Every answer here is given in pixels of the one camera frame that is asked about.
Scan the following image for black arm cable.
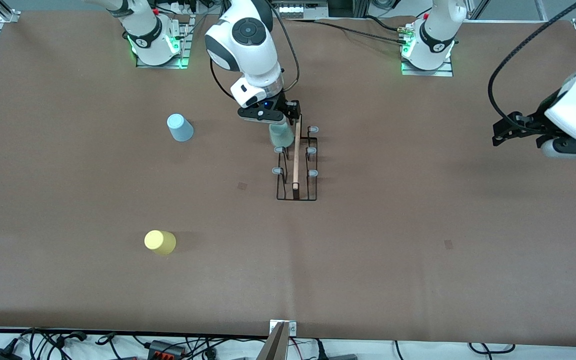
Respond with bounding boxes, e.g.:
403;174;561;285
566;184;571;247
487;0;576;127
209;0;302;102

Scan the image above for black wire cup holder rack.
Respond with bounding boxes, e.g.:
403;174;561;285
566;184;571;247
271;113;320;202

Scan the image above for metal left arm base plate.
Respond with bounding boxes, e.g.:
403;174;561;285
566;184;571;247
400;22;454;78

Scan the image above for white power strip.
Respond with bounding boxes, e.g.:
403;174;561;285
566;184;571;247
270;0;330;20

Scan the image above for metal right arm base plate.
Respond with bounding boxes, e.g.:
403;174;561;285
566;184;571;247
135;14;192;70

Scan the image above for grey camera stand post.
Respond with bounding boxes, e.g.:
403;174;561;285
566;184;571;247
256;322;292;360

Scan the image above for pale green plastic cup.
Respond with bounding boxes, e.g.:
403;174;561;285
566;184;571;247
269;122;295;149

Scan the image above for brown table cover sheet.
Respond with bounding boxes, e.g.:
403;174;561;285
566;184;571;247
0;12;576;349

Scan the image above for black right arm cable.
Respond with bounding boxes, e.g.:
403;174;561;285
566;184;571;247
209;0;302;102

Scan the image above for light blue plastic cup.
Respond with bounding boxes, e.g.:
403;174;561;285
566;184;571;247
166;113;195;143

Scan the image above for small metal clamp bracket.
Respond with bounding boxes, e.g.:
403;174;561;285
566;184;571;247
269;319;298;337

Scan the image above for black orange connector box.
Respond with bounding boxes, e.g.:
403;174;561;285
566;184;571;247
146;339;188;359

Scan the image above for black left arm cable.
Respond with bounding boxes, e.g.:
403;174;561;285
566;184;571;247
487;0;576;127

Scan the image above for yellow plastic cup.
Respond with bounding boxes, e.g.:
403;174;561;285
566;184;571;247
143;229;177;256

